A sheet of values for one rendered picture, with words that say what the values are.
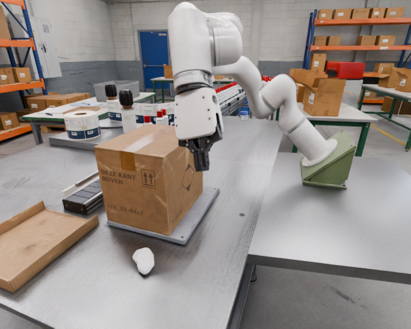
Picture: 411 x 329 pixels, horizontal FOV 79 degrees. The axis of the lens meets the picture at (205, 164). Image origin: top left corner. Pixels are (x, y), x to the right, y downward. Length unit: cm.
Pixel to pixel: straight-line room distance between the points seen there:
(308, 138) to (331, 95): 171
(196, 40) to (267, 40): 855
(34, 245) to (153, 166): 46
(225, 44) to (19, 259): 80
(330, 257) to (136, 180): 62
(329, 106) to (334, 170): 178
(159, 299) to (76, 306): 19
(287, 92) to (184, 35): 73
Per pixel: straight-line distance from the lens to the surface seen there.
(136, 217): 85
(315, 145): 127
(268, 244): 84
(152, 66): 967
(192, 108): 53
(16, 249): 98
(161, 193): 74
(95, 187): 112
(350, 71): 681
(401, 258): 97
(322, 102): 292
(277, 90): 120
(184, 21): 58
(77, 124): 175
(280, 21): 915
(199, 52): 55
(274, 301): 178
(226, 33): 58
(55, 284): 81
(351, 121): 298
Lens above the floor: 137
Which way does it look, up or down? 24 degrees down
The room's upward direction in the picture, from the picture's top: straight up
